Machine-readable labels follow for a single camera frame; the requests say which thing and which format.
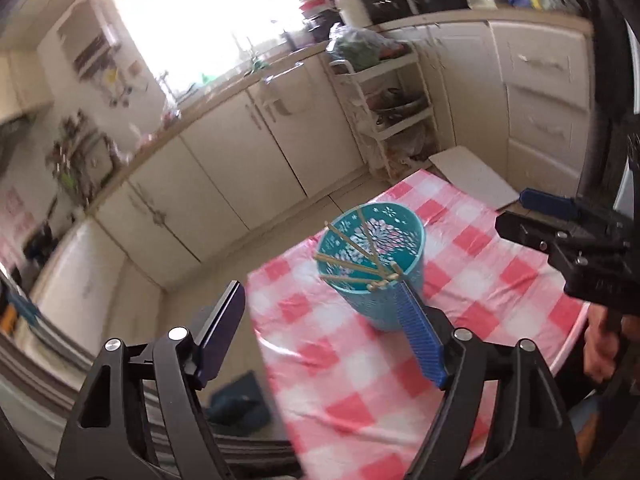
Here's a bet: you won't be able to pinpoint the dark teal cloth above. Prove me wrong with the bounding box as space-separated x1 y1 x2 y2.
207 370 276 433

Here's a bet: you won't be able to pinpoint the pile of wooden chopsticks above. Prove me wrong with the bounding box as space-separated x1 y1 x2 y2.
314 205 401 293

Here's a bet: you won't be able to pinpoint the wall utensil rack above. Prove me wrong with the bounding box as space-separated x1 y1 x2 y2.
47 115 121 201

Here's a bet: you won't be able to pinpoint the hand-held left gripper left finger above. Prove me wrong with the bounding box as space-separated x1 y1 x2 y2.
52 280 247 480

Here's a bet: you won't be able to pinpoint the red white checkered tablecloth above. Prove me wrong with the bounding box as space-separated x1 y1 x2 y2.
247 169 591 480

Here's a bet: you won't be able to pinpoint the bag of green vegetables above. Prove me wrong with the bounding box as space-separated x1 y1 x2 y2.
326 24 396 63

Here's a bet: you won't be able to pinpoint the dark lidded pan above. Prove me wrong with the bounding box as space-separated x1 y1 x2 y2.
372 89 431 126

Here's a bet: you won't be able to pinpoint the blue perforated plastic basket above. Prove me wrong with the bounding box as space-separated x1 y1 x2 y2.
314 202 427 333

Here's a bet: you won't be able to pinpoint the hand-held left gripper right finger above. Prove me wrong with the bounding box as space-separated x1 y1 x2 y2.
392 280 583 480

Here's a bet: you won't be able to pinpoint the cream base kitchen cabinets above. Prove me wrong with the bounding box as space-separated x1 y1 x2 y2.
30 50 371 321

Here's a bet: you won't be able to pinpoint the silver wall water heater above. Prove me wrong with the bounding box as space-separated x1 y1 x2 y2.
57 10 121 78

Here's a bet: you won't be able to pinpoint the white tiered trolley rack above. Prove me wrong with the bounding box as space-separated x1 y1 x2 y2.
327 45 441 181

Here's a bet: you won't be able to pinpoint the cream drawer cabinet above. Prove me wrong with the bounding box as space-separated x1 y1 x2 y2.
415 15 601 196

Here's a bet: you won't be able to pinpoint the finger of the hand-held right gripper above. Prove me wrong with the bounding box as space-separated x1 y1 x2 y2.
495 210 576 257
519 187 583 221

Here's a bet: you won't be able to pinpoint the bright kitchen window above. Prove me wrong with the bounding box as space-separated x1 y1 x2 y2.
112 0 321 91

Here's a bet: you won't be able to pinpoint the stack of pots and dishes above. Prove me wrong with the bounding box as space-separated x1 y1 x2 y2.
297 0 346 43

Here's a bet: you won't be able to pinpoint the white thermos flask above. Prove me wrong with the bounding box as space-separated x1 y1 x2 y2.
335 0 373 28

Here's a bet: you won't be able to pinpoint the person's right hand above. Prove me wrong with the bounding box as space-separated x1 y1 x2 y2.
582 304 621 385

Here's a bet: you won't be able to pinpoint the black wok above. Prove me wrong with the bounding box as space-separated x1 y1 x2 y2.
22 222 56 261

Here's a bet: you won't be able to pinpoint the white flat board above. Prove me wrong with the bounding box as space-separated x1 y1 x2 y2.
429 146 521 211

